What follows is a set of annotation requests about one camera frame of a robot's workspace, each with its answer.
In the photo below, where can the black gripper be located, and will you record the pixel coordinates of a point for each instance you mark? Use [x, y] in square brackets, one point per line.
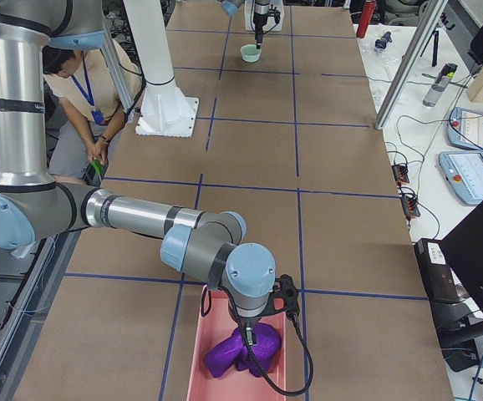
[259, 17]
[247, 322]

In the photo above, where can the purple microfiber cloth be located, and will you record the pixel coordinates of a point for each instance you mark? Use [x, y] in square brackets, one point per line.
[233, 352]

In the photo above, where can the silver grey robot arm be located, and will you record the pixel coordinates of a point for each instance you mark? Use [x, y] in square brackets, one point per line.
[33, 205]
[273, 12]

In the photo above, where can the black computer box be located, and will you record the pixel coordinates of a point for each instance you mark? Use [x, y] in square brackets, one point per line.
[437, 277]

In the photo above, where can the mint green bowl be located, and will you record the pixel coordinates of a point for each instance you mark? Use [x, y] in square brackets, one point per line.
[250, 53]

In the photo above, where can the pink plastic bin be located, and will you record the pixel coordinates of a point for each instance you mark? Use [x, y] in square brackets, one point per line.
[234, 384]

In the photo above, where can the red fire extinguisher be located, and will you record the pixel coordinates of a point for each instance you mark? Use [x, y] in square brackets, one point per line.
[365, 18]

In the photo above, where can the seated person in beige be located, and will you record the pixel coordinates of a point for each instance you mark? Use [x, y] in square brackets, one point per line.
[96, 117]

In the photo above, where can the clear water bottle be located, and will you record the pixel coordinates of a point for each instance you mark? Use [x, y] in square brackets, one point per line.
[438, 87]

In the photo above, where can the upper teach pendant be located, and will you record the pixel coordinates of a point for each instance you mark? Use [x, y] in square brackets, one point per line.
[465, 129]

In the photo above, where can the teach pendant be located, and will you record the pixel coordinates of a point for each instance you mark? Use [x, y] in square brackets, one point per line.
[465, 129]
[463, 170]

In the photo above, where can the lower teach pendant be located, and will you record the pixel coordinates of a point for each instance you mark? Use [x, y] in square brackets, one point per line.
[463, 170]

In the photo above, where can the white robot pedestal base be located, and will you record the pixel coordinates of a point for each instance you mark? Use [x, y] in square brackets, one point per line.
[165, 110]

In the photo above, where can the aluminium frame post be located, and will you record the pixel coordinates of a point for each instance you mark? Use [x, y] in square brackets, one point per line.
[419, 39]

